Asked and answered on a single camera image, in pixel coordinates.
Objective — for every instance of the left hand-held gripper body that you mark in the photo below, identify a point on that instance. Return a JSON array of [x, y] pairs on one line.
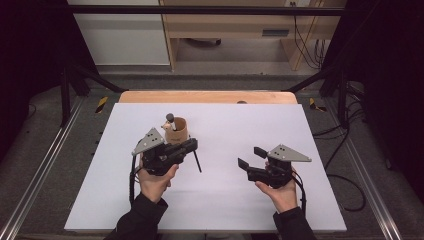
[[160, 160]]

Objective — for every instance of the white table board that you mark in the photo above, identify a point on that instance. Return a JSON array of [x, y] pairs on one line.
[[216, 200]]

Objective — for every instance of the black metal stand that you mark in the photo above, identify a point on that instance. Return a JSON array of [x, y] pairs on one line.
[[65, 100], [342, 100]]

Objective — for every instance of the person's left hand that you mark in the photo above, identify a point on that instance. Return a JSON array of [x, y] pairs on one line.
[[155, 186]]

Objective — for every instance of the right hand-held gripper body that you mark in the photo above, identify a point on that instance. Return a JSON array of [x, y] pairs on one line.
[[276, 175]]

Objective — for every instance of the person's right hand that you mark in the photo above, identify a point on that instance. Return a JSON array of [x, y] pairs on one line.
[[283, 198]]

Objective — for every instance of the white cabinet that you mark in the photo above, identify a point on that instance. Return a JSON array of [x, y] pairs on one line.
[[123, 40]]

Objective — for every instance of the yellow black tape marker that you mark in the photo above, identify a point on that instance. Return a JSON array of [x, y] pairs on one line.
[[312, 104], [101, 104]]

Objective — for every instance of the black curtain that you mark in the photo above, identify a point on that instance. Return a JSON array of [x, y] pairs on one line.
[[390, 66], [30, 50]]

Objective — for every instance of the thin black makeup brush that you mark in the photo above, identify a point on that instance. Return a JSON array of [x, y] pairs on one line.
[[198, 163]]

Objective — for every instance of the thick black makeup brush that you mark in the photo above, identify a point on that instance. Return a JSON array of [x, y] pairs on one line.
[[170, 117]]

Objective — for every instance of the aluminium floor rail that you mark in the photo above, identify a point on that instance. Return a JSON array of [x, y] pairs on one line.
[[40, 176], [373, 193]]

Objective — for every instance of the tan cup with animal figure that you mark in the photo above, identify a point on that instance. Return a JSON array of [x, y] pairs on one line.
[[180, 131]]

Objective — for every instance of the light wooden desk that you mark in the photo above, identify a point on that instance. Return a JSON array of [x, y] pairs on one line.
[[233, 25]]

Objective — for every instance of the black horizontal frame bar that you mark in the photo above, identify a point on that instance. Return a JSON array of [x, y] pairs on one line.
[[200, 10]]

